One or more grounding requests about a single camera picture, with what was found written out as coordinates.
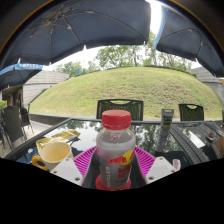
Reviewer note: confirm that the red-capped clear drink bottle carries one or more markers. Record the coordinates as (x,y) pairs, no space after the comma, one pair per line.
(115,150)

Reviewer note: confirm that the large dark blue patio umbrella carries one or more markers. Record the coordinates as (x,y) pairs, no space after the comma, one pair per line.
(76,26)
(190,36)

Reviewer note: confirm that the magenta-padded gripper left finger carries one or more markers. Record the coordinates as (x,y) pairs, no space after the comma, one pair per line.
(66,168)

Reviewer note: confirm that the flat round red coaster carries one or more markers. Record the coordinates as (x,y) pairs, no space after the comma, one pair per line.
(99,185)

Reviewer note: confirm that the light blue printed umbrella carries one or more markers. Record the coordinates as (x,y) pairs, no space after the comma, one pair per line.
(16,71)

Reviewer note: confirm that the group of dark patio chairs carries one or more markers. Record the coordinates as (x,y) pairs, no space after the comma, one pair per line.
(13,125)

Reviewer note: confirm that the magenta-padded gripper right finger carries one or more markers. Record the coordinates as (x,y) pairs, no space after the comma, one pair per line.
(160,168)

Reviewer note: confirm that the person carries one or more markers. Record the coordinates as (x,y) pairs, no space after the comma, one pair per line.
(10,100)

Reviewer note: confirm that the dark green woven chair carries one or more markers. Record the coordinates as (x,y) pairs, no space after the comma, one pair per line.
(133,108)
(190,113)

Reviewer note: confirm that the yellow foil snack bag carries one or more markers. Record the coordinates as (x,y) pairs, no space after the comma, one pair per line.
(55,139)

